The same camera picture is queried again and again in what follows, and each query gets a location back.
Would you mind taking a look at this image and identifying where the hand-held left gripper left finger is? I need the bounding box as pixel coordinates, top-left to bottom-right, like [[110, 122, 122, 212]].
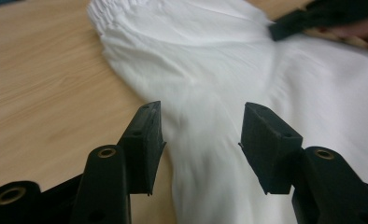
[[118, 100, 167, 196]]

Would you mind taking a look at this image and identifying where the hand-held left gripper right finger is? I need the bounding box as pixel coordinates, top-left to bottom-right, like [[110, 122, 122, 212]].
[[238, 102, 304, 195]]

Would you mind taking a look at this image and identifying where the white cloth garment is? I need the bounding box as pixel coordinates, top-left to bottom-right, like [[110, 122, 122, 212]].
[[87, 0, 368, 224]]

